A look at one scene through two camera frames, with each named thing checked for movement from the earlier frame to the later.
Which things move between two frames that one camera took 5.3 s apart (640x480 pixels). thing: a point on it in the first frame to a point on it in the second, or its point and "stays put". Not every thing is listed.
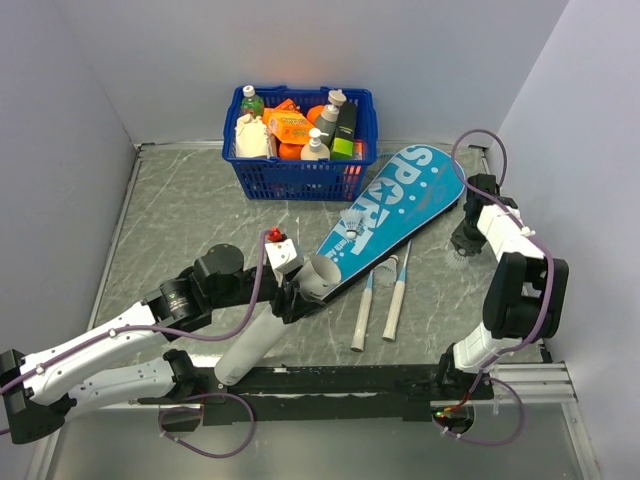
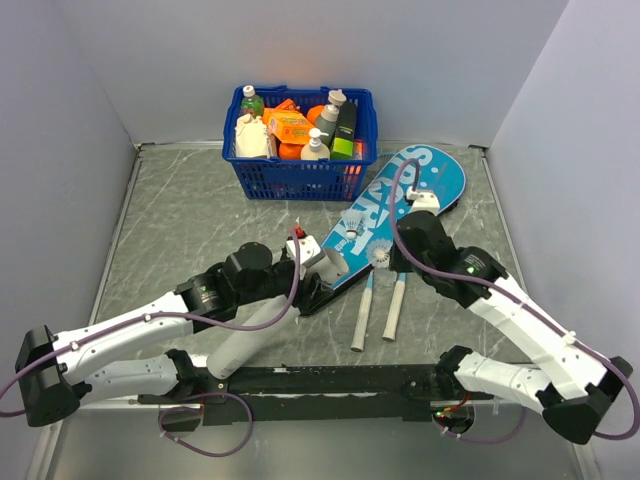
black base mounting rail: [319, 393] stays put
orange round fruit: [290, 151] stays put
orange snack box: [287, 122] stays put
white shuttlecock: [385, 274] to [380, 252]
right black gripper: [465, 240] to [400, 259]
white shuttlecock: [351, 218] stays put
